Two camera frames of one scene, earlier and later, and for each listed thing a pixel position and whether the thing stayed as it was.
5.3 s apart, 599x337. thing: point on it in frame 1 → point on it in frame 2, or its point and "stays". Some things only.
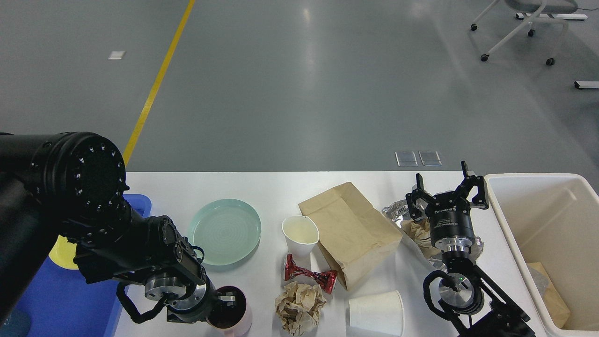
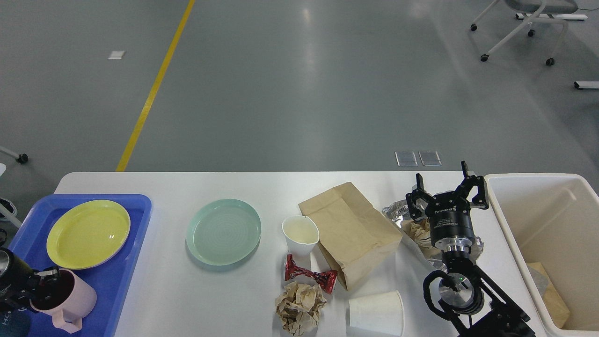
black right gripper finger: [480, 201] stays
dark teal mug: [18, 325] stays
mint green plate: [228, 230] stays
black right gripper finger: [419, 193] stays
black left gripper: [231, 307] → [15, 274]
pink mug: [228, 315] → [72, 299]
